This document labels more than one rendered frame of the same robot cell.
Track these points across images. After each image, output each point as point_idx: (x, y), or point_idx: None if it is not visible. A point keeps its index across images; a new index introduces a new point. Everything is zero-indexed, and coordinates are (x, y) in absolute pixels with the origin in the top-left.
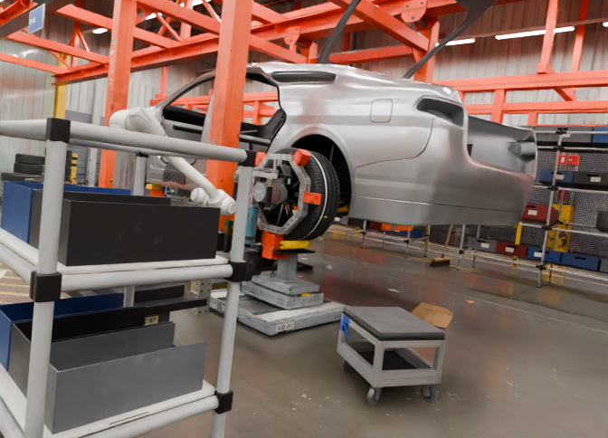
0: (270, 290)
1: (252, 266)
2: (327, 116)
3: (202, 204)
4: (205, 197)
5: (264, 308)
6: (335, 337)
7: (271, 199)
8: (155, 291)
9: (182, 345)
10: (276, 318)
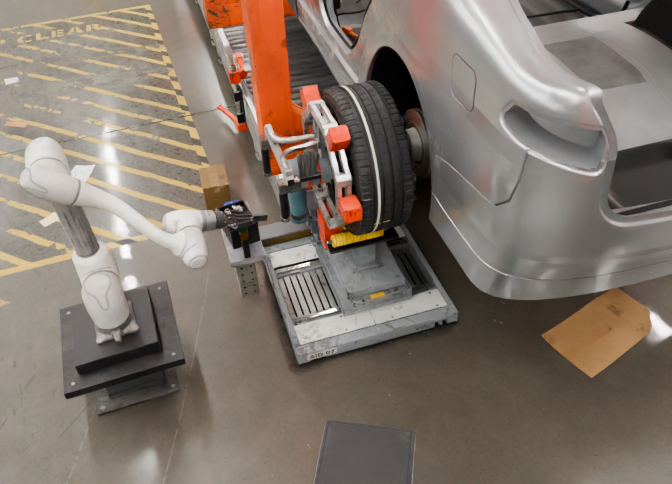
0: None
1: None
2: (407, 33)
3: None
4: (176, 231)
5: None
6: (388, 377)
7: (307, 186)
8: (119, 355)
9: (188, 371)
10: (315, 339)
